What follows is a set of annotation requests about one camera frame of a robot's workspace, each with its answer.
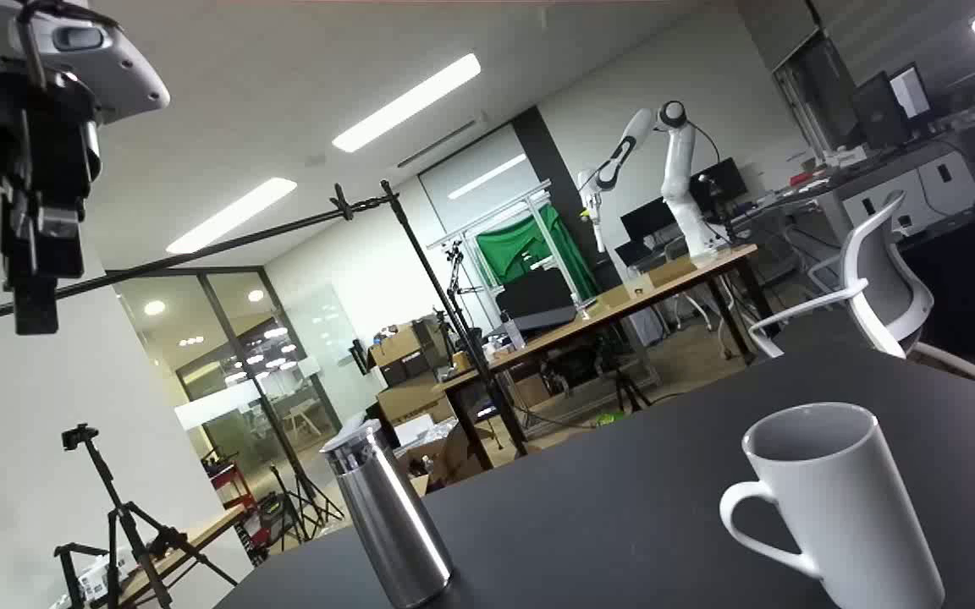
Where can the black boom stand pole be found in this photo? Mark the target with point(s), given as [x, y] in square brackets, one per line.
[440, 307]

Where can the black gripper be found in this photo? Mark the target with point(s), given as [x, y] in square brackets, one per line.
[26, 138]

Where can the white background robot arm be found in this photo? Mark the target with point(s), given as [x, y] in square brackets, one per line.
[682, 180]

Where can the stainless steel flask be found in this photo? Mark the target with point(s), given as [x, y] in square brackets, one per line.
[391, 531]

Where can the white ceramic mug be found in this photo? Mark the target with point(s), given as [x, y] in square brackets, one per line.
[847, 531]

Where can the white cabinet unit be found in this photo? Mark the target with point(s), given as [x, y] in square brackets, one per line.
[914, 190]

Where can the lit monitor on shelf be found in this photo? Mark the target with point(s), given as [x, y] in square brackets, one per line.
[912, 93]

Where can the green screen backdrop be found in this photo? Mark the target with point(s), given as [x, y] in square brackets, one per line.
[523, 250]

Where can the black computer monitor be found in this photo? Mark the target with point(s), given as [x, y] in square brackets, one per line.
[647, 221]
[718, 187]

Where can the long wooden desk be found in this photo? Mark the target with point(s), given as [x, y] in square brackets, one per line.
[624, 298]

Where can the black light stand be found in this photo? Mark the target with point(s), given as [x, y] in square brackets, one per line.
[289, 462]

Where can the cardboard box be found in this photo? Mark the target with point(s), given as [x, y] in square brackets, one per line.
[411, 400]
[408, 348]

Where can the black tripod with camera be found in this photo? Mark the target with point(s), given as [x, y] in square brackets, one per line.
[121, 522]

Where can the long ceiling light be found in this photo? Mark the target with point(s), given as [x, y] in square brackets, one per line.
[234, 216]
[408, 102]

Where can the white office chair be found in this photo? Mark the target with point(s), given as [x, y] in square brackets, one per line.
[888, 293]

